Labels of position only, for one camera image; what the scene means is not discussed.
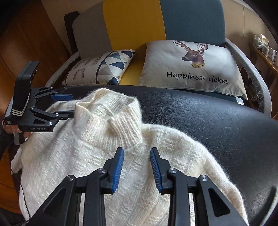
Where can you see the geometric print cushion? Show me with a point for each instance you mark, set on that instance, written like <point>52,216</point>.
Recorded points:
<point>97,69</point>

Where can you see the black leather ottoman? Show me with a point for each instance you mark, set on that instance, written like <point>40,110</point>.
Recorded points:
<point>206,117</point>

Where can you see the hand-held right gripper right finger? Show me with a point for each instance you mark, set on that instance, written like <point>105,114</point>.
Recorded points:
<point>155,171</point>

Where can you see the person's left hand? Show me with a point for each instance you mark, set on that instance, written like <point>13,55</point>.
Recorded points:
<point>13,130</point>

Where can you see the wooden side shelf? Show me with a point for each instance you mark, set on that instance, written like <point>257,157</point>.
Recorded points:
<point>266,58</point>

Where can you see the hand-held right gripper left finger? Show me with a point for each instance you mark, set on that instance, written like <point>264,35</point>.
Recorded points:
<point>117,171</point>

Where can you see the grey yellow blue sofa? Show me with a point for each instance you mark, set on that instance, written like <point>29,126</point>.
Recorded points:
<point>134,28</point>

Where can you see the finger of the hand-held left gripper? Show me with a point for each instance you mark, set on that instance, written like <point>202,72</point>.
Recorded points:
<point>65,114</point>
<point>63,97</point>

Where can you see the white knitted sweater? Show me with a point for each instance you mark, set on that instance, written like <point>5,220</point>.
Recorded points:
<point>82,152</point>

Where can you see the deer print cushion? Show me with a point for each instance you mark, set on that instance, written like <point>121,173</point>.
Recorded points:
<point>191,67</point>

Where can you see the row of small items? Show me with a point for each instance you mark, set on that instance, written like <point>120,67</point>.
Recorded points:
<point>266,46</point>

